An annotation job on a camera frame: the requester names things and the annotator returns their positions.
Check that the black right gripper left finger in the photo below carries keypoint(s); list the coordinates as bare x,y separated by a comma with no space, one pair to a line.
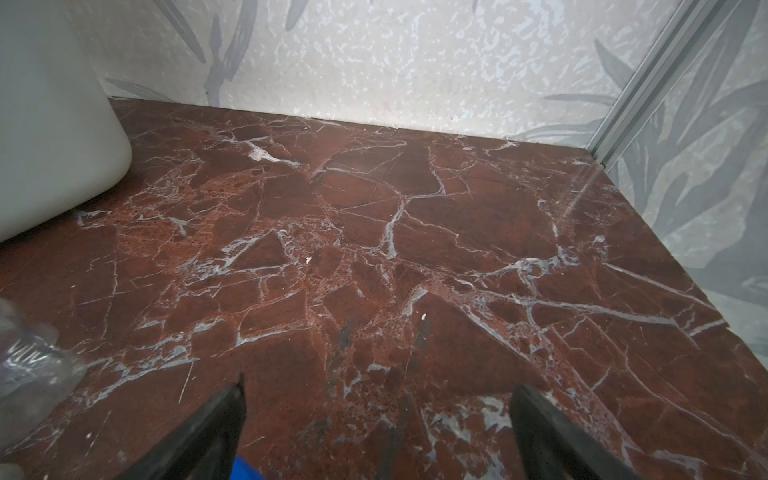
204,446

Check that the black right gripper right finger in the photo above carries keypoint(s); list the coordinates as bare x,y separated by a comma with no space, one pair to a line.
551,446

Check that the crushed clear bottle white cap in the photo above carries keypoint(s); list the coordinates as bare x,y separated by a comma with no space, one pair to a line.
36,374

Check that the white plastic trash bin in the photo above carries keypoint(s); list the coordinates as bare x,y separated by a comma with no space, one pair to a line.
61,141

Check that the aluminium frame profile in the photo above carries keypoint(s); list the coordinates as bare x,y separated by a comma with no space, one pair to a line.
680,42

